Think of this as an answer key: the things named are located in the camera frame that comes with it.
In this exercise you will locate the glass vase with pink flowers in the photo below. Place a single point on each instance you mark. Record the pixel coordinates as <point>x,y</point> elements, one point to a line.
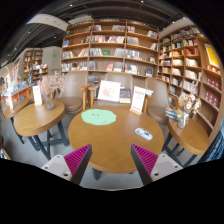
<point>48,84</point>

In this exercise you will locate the small white sign left table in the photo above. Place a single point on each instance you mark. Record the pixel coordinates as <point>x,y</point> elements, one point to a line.
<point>37,96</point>

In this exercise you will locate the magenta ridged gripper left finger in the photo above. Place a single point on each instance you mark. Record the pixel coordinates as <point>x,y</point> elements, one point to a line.
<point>72,166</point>

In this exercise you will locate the green round mouse pad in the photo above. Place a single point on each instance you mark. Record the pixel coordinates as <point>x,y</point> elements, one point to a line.
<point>98,117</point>

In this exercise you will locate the round wooden table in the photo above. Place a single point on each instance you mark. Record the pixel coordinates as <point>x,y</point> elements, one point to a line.
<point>192,138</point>
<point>111,144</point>
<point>35,122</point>

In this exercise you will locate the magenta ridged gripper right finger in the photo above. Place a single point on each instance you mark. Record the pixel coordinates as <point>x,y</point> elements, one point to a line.
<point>152,167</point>

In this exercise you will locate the beige armchair middle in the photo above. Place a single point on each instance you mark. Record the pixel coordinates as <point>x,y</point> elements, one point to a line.
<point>126,81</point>

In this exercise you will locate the white computer mouse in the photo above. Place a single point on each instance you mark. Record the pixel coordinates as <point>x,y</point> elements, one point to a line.
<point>144,133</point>

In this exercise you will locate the white picture board on chair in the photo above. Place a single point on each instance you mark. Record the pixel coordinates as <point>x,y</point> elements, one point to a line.
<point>109,91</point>

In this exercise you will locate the small wooden table far left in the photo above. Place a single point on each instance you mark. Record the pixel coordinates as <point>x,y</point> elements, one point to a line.
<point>10,113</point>

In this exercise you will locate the round wooden right table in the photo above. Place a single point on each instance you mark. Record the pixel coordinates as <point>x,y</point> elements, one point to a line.
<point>192,138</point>

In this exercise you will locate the glass vase with white flowers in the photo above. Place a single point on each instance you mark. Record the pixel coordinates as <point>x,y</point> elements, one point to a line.
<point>190,104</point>

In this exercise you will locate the book on middle chair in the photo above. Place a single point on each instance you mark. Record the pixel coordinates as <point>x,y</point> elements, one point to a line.
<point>125,95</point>

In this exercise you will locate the yellow framed poster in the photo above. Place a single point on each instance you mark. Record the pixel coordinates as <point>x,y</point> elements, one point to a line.
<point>212,56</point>

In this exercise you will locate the beige armchair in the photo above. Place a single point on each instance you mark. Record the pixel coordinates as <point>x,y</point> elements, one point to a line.
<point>75,92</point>
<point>126,81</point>
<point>156,105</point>

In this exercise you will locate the round wooden left table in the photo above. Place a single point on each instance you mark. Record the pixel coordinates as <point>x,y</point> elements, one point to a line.
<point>35,122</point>

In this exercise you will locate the round wooden centre table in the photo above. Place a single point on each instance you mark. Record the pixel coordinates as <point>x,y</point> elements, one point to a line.
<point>111,144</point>

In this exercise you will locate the stack of books right table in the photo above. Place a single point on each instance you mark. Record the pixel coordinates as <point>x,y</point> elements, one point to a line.
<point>171,113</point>

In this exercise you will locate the wooden bookshelf right wall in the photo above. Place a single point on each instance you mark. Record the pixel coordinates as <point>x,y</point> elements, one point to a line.
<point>183,60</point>

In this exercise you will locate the white sign card on stand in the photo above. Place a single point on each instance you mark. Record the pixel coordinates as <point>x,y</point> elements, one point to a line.
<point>138,99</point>

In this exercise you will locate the beige armchair left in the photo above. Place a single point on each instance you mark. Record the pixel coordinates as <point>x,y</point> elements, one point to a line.
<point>75,92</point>

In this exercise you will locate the large wooden bookshelf centre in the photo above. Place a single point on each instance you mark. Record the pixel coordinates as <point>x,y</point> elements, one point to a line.
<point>111,45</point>

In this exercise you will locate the distant wooden bookshelf left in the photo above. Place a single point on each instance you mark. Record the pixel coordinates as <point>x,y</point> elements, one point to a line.
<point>32,64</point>

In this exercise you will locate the beige armchair right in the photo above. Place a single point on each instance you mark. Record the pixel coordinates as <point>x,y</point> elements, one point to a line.
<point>156,105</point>

